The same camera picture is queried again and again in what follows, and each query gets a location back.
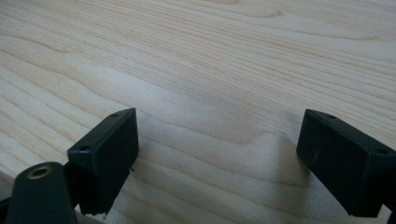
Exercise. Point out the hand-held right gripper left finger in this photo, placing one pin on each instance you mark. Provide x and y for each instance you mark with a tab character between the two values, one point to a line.
104	155

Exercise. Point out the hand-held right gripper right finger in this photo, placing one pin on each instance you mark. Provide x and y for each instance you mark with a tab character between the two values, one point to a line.
345	161

